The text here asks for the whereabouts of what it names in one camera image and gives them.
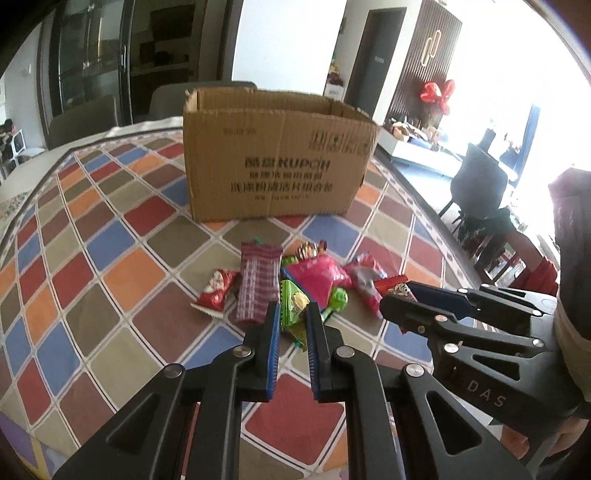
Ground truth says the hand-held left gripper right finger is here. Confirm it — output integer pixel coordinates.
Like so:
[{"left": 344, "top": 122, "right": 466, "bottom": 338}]
[{"left": 305, "top": 302, "right": 541, "bottom": 480}]

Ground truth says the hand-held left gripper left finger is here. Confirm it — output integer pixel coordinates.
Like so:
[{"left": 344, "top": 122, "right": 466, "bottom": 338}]
[{"left": 53, "top": 301, "right": 282, "bottom": 480}]

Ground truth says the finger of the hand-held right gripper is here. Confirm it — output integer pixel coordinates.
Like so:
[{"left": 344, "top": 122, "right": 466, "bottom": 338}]
[
  {"left": 407, "top": 281, "right": 558, "bottom": 324},
  {"left": 381, "top": 294, "right": 546, "bottom": 354}
]

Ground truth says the small red snack packet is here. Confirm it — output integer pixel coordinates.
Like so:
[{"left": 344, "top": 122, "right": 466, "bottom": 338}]
[{"left": 374, "top": 274, "right": 411, "bottom": 334}]

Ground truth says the bright green snack packet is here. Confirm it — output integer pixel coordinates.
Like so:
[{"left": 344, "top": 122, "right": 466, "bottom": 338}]
[{"left": 279, "top": 279, "right": 319, "bottom": 348}]

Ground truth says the gold candy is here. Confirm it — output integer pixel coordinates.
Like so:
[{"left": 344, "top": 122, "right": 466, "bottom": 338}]
[{"left": 295, "top": 240, "right": 328, "bottom": 262}]

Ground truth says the brown cardboard box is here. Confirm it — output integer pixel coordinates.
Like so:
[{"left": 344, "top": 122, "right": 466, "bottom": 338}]
[{"left": 182, "top": 88, "right": 382, "bottom": 223}]

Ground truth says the person's right forearm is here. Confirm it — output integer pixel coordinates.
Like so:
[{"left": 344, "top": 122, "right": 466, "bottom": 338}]
[{"left": 547, "top": 168, "right": 591, "bottom": 416}]

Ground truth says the green round wrapped candy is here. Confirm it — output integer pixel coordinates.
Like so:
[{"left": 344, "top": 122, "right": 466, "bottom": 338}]
[{"left": 321, "top": 286, "right": 350, "bottom": 324}]

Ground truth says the red and grey snack packet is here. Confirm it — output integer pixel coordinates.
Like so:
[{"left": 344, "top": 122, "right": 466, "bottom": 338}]
[{"left": 344, "top": 251, "right": 389, "bottom": 319}]

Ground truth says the maroon striped snack packet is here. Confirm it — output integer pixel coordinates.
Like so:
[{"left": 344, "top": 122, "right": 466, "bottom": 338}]
[{"left": 235, "top": 242, "right": 283, "bottom": 326}]

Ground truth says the pink snack packet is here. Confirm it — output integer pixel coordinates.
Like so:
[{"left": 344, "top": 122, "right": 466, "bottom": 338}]
[{"left": 283, "top": 256, "right": 354, "bottom": 310}]

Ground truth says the red and white snack packet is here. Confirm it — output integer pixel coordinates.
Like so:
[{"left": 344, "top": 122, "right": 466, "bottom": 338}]
[{"left": 190, "top": 270, "right": 241, "bottom": 319}]

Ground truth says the wooden chair with red cloth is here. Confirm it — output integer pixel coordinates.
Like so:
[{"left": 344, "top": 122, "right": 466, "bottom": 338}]
[{"left": 471, "top": 208, "right": 560, "bottom": 298}]

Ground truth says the dark office chair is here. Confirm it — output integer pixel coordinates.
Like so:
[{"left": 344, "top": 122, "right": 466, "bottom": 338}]
[{"left": 438, "top": 143, "right": 514, "bottom": 232}]

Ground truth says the white low counter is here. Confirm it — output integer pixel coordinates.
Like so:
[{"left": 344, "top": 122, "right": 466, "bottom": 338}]
[{"left": 381, "top": 119, "right": 468, "bottom": 172}]

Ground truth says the checkered colourful tablecloth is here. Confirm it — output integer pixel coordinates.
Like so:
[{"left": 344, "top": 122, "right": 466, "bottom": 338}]
[{"left": 0, "top": 115, "right": 490, "bottom": 480}]

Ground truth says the red bow decoration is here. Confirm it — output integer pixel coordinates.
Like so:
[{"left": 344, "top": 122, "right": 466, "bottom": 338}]
[{"left": 419, "top": 79, "right": 455, "bottom": 114}]

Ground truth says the dark interior door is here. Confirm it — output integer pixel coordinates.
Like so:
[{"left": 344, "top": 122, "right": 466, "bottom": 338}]
[{"left": 344, "top": 9, "right": 407, "bottom": 121}]

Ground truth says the grey upholstered chair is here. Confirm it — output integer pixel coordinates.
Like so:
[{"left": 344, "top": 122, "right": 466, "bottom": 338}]
[
  {"left": 148, "top": 80, "right": 259, "bottom": 121},
  {"left": 48, "top": 95, "right": 119, "bottom": 149}
]

